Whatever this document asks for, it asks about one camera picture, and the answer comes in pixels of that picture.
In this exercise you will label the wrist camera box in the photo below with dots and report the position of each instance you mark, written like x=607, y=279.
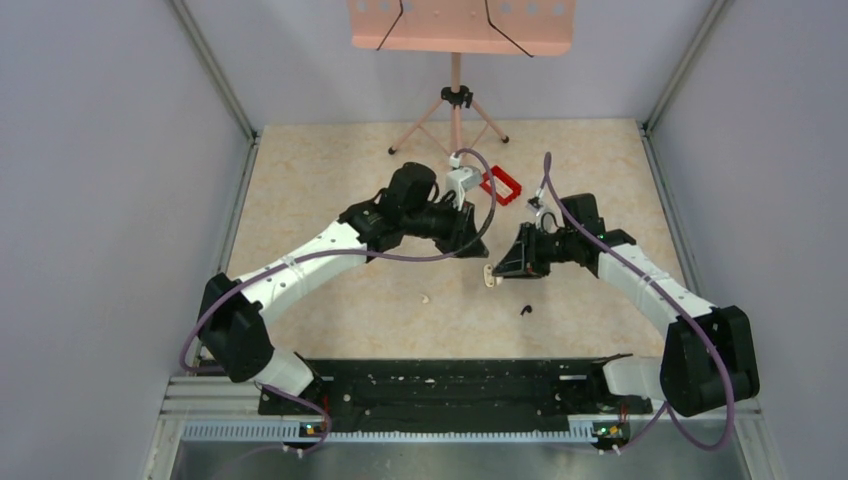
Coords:
x=536, y=206
x=460, y=180

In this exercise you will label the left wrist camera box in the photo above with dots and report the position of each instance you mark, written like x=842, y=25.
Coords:
x=460, y=180

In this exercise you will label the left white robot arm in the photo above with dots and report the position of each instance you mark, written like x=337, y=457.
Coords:
x=236, y=314

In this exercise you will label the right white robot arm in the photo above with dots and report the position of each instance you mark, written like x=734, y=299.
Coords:
x=706, y=348

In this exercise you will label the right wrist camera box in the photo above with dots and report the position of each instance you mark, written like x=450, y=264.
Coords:
x=536, y=206

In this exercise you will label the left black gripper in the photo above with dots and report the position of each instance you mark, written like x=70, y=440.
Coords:
x=462, y=227

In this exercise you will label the pink music stand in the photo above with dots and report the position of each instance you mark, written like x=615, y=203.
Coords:
x=523, y=28

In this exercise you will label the red plastic box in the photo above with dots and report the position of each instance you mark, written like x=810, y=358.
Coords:
x=507, y=189

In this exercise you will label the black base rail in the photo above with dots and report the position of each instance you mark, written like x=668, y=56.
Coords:
x=456, y=396

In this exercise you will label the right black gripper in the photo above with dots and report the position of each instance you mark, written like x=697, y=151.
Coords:
x=524, y=261

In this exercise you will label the beige earbud charging case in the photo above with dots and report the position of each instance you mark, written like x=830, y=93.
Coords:
x=489, y=278

